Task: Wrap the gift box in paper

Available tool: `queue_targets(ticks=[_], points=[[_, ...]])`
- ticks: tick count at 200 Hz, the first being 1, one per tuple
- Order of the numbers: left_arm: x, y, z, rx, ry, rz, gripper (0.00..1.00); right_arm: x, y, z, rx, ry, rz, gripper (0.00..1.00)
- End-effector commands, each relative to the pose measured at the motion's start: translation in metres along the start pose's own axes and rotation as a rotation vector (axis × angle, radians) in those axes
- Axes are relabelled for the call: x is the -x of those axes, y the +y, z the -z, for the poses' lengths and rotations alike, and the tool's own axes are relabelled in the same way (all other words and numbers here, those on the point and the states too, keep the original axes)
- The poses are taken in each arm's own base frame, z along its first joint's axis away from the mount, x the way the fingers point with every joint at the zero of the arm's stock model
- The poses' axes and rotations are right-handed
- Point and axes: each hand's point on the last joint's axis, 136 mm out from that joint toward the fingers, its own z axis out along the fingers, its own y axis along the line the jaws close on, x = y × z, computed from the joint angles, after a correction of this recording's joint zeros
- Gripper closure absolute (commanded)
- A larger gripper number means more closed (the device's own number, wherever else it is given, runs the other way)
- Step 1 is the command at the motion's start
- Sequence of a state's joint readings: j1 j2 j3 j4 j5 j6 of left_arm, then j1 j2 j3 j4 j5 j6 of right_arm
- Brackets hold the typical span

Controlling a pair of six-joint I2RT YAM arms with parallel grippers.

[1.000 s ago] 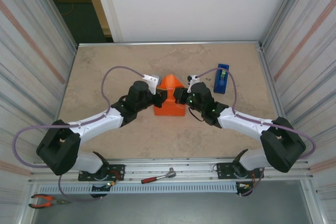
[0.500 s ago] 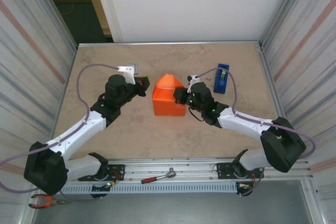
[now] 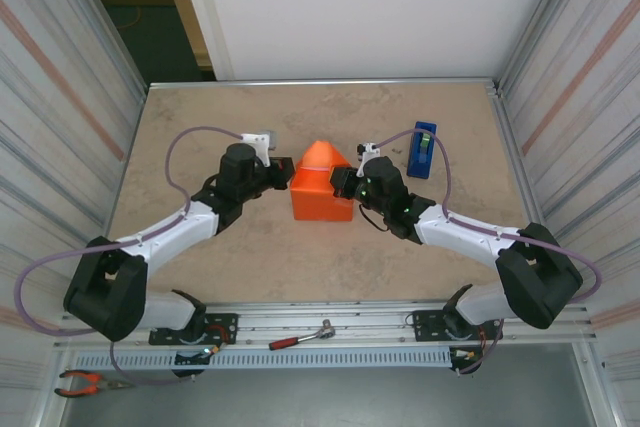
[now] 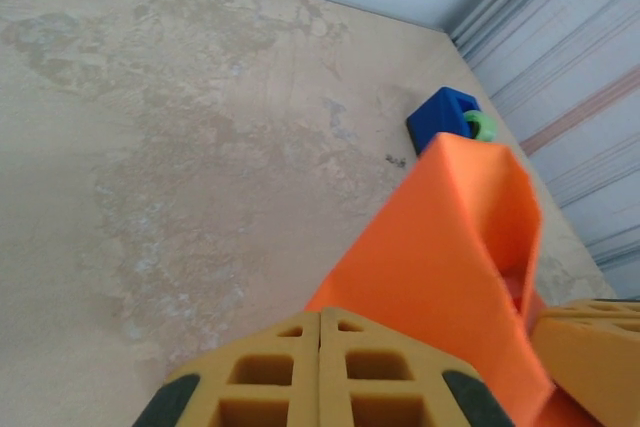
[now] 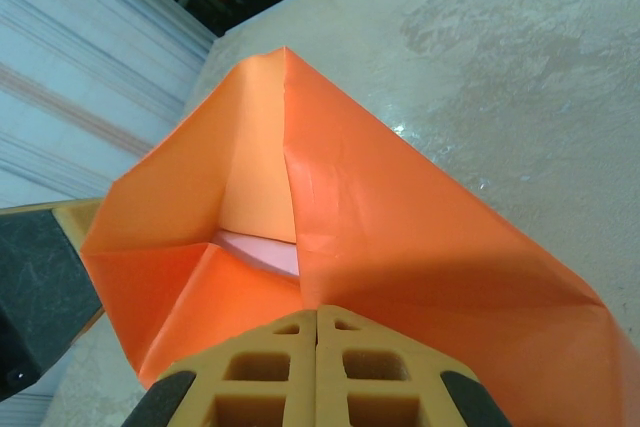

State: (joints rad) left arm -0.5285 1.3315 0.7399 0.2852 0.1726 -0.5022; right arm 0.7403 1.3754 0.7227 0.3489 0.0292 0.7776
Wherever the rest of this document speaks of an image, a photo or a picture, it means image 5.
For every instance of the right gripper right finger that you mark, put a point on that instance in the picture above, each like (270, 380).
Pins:
(330, 377)

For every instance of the orange wrapping paper sheet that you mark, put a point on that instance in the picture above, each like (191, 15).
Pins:
(400, 222)

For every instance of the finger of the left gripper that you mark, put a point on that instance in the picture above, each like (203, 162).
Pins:
(40, 297)

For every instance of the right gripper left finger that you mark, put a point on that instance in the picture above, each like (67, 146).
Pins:
(300, 377)

